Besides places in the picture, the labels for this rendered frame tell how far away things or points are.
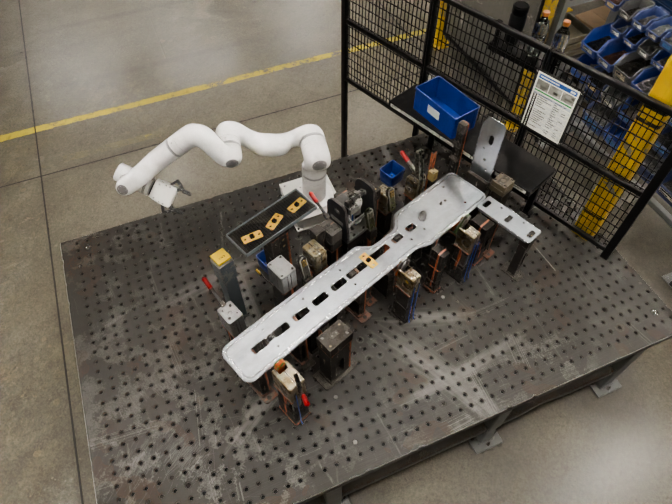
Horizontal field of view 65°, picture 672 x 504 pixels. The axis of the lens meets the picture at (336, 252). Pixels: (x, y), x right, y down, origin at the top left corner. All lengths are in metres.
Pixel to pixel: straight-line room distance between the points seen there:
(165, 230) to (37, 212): 1.58
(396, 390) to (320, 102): 2.87
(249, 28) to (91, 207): 2.41
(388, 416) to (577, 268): 1.20
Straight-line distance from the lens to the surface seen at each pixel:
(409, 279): 2.17
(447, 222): 2.42
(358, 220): 2.36
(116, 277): 2.78
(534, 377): 2.47
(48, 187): 4.43
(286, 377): 1.94
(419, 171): 2.45
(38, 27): 6.22
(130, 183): 2.39
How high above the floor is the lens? 2.85
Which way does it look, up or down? 54 degrees down
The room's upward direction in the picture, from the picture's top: 1 degrees counter-clockwise
